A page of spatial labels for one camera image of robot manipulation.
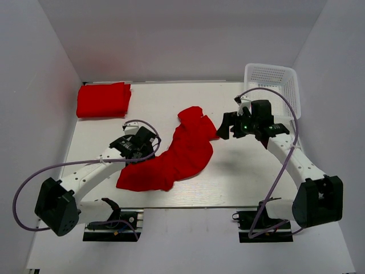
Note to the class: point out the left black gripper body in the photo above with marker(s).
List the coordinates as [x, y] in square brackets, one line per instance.
[147, 152]

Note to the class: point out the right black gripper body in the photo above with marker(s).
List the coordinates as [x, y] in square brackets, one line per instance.
[249, 124]

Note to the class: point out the red t shirt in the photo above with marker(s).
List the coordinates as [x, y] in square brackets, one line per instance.
[103, 100]
[188, 154]

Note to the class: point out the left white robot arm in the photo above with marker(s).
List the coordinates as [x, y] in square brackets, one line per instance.
[60, 202]

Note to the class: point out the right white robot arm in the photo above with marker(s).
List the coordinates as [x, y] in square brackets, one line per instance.
[319, 198]

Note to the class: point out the white plastic basket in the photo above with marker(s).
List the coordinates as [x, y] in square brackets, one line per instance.
[277, 84]

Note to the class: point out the folded red t shirt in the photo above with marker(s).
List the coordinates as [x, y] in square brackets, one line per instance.
[103, 100]

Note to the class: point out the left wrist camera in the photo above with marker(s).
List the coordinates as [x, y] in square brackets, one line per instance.
[130, 128]

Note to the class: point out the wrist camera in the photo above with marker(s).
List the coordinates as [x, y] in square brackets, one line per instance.
[130, 128]
[242, 101]

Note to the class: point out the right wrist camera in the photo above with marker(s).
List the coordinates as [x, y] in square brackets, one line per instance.
[242, 101]

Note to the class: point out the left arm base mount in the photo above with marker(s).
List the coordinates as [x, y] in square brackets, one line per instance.
[127, 226]

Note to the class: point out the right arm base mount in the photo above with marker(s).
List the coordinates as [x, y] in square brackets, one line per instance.
[245, 217]

